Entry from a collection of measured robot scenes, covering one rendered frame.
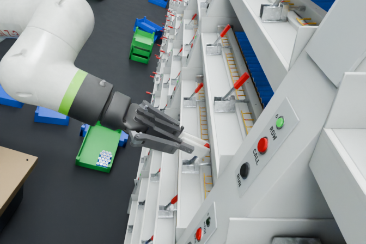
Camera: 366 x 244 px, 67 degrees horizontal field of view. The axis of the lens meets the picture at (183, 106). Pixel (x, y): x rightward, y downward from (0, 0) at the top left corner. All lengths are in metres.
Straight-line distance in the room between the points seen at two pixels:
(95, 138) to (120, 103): 1.30
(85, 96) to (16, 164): 0.84
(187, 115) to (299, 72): 0.56
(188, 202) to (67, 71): 0.35
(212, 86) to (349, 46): 0.41
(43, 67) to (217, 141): 0.32
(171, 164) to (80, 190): 0.82
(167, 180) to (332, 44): 0.70
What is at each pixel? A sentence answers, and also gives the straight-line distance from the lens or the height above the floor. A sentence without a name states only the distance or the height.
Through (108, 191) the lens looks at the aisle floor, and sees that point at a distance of 1.67.
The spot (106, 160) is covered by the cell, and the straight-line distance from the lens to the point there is 1.70.
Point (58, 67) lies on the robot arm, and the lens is 0.54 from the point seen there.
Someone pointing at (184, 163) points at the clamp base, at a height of 0.89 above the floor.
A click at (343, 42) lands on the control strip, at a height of 1.31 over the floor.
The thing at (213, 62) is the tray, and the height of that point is 1.07.
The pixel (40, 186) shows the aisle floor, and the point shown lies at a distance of 1.66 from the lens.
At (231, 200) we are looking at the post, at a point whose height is 1.09.
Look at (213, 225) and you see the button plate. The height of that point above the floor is 1.04.
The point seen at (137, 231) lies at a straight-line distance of 1.21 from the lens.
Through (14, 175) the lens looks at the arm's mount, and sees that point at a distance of 1.30.
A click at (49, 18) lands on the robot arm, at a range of 0.57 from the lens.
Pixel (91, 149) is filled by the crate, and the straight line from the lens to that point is 1.80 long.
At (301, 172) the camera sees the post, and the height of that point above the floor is 1.20.
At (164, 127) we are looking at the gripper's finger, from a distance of 0.60.
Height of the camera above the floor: 1.35
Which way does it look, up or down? 33 degrees down
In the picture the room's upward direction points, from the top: 24 degrees clockwise
